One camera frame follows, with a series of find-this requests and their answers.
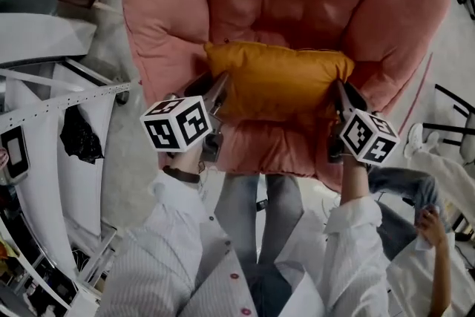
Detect black crumpled cloth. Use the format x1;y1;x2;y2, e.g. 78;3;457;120
59;104;105;165

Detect dark wrist band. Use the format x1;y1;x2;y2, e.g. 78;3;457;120
162;166;202;184

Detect person's right forearm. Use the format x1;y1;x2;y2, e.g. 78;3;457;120
323;155;390;294

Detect white sneaker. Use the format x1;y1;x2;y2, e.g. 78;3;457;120
402;122;441;160

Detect grey chair with black frame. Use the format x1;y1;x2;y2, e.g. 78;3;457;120
422;83;475;168

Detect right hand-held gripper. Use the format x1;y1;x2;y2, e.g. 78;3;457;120
327;79;402;165

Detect person's jeans legs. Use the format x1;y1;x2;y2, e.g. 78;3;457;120
214;173;306;267

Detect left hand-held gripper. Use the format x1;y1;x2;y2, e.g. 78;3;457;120
140;71;230;163

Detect beige cloth cover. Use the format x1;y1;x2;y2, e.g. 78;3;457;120
410;144;475;205

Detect orange cushion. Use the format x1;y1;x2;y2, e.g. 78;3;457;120
203;40;356;123

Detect white curved shelf unit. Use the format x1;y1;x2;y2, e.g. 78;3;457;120
0;59;131;317

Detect person's striped white shirt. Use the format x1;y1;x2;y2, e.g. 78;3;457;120
96;192;394;317

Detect person's left forearm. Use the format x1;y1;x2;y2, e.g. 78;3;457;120
122;150;209;264

